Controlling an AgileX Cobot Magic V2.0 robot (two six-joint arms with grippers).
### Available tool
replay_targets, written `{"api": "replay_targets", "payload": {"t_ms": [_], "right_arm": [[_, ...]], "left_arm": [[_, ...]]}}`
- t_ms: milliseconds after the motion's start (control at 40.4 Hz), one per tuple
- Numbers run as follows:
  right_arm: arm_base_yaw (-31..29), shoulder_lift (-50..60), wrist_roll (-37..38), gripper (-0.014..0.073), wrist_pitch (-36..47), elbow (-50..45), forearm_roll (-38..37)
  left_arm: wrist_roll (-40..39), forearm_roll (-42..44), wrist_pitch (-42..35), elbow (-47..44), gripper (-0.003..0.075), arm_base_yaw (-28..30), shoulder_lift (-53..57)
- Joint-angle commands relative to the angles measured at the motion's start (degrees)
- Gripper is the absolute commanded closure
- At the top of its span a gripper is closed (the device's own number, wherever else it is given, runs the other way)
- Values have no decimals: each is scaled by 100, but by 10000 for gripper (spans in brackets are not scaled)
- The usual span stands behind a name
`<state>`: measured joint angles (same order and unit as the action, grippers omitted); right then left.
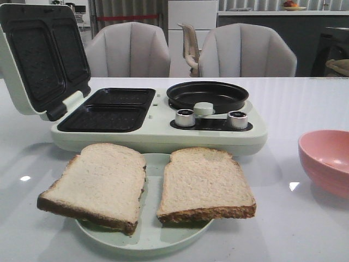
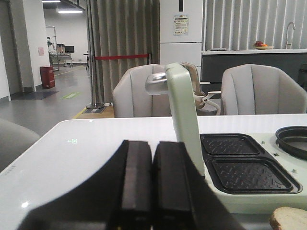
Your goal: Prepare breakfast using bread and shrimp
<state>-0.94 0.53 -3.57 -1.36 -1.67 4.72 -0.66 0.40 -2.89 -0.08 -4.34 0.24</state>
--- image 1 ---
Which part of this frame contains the white bread slice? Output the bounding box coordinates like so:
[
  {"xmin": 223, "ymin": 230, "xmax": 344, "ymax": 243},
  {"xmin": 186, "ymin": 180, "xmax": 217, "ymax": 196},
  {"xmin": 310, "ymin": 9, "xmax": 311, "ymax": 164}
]
[
  {"xmin": 37, "ymin": 143, "xmax": 146, "ymax": 235},
  {"xmin": 157, "ymin": 147, "xmax": 256, "ymax": 223}
]

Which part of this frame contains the green breakfast maker lid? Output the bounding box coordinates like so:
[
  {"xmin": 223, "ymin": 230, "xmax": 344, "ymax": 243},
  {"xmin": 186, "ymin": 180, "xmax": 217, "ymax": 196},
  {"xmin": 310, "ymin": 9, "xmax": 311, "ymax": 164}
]
[{"xmin": 1, "ymin": 3, "xmax": 91, "ymax": 121}]

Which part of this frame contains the pink plastic bowl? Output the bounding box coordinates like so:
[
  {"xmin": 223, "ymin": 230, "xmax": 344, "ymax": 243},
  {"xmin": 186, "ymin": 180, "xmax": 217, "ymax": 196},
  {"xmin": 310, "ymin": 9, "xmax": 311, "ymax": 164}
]
[{"xmin": 298, "ymin": 130, "xmax": 348, "ymax": 199}]

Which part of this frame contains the green breakfast maker base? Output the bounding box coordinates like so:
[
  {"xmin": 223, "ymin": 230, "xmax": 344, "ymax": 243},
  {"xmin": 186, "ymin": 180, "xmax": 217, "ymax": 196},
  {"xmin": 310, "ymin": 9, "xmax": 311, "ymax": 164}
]
[{"xmin": 51, "ymin": 87, "xmax": 267, "ymax": 156}]

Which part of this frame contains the left silver control knob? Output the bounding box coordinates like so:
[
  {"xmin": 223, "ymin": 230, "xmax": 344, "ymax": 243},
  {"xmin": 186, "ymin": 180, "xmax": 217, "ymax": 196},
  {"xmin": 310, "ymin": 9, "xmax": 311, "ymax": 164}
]
[{"xmin": 174, "ymin": 109, "xmax": 195, "ymax": 127}]

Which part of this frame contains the silver control knob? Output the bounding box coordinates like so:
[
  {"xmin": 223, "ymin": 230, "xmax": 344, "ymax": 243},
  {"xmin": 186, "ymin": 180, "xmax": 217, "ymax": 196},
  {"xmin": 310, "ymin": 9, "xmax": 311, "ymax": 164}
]
[
  {"xmin": 174, "ymin": 109, "xmax": 195, "ymax": 127},
  {"xmin": 227, "ymin": 111, "xmax": 248, "ymax": 130}
]

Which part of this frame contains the round black frying pan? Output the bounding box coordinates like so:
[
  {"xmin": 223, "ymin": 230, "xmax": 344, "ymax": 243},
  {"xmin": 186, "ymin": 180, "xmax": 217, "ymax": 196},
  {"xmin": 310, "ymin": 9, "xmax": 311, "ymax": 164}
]
[{"xmin": 166, "ymin": 81, "xmax": 249, "ymax": 114}]

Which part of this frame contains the right silver control knob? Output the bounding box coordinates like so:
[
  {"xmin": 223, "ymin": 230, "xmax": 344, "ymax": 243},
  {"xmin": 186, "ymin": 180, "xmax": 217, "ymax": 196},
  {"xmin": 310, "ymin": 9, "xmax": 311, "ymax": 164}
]
[{"xmin": 227, "ymin": 111, "xmax": 248, "ymax": 130}]

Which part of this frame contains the beige office chair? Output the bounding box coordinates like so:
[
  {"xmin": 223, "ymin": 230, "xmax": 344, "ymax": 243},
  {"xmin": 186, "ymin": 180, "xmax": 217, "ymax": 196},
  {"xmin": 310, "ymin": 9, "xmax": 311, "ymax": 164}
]
[{"xmin": 178, "ymin": 23, "xmax": 200, "ymax": 77}]

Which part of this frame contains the left grey upholstered chair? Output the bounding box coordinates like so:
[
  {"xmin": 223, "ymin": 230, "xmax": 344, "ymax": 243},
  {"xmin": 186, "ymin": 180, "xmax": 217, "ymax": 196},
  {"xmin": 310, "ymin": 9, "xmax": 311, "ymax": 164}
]
[{"xmin": 85, "ymin": 22, "xmax": 171, "ymax": 78}]

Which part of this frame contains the grey upholstered chair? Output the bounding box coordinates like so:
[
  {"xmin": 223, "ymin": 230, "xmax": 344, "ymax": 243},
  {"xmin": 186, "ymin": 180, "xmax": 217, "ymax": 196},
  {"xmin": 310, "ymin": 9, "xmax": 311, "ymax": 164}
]
[
  {"xmin": 85, "ymin": 22, "xmax": 171, "ymax": 78},
  {"xmin": 198, "ymin": 23, "xmax": 297, "ymax": 78}
]

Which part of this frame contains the right grey upholstered chair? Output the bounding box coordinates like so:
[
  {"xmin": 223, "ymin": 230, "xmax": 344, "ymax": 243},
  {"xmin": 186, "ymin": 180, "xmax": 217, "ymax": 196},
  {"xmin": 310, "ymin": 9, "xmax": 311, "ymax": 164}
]
[{"xmin": 198, "ymin": 23, "xmax": 297, "ymax": 78}]

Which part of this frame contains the light green round plate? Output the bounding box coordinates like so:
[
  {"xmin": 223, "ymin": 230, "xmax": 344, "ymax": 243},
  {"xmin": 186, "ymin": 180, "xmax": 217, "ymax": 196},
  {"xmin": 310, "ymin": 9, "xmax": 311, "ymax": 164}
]
[{"xmin": 76, "ymin": 153, "xmax": 213, "ymax": 257}]

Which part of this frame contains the white cabinet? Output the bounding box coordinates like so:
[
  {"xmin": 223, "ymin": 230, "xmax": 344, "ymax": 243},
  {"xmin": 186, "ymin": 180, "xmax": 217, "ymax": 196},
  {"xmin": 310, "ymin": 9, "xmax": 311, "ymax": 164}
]
[{"xmin": 168, "ymin": 1, "xmax": 219, "ymax": 78}]

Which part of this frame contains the fruit plate on counter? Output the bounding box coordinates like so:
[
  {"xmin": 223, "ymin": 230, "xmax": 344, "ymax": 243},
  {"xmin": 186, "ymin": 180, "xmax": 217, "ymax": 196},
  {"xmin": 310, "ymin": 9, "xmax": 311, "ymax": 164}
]
[{"xmin": 282, "ymin": 0, "xmax": 306, "ymax": 11}]

